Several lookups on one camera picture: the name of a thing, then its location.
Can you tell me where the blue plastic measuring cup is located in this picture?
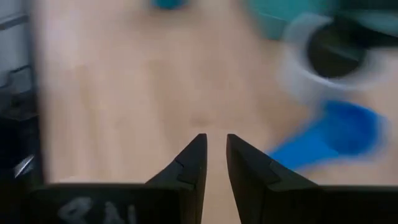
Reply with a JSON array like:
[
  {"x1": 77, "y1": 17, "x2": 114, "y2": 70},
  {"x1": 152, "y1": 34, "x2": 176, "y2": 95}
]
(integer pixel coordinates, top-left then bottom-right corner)
[{"x1": 269, "y1": 99, "x2": 389, "y2": 172}]

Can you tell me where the teal plastic measuring cup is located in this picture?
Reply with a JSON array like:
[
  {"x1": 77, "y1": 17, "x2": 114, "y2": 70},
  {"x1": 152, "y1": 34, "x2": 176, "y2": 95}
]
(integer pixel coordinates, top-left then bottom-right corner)
[{"x1": 150, "y1": 0, "x2": 189, "y2": 10}]

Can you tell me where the teal plastic basket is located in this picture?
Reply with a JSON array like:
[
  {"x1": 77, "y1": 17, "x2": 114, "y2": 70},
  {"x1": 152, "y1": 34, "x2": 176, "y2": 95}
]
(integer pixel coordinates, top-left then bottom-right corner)
[{"x1": 245, "y1": 0, "x2": 343, "y2": 41}]

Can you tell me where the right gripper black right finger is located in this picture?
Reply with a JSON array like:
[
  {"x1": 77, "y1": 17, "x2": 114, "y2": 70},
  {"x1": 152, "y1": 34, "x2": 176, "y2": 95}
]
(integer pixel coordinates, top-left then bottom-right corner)
[{"x1": 226, "y1": 133, "x2": 318, "y2": 224}]

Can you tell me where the white round plant pot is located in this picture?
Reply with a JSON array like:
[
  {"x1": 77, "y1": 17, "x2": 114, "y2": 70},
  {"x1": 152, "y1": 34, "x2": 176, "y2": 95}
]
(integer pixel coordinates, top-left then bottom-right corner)
[{"x1": 278, "y1": 14, "x2": 398, "y2": 105}]

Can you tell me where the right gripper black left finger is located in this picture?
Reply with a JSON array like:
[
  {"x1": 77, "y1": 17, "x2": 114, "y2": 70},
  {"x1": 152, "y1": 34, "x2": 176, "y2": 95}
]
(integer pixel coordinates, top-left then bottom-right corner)
[{"x1": 146, "y1": 133, "x2": 208, "y2": 224}]

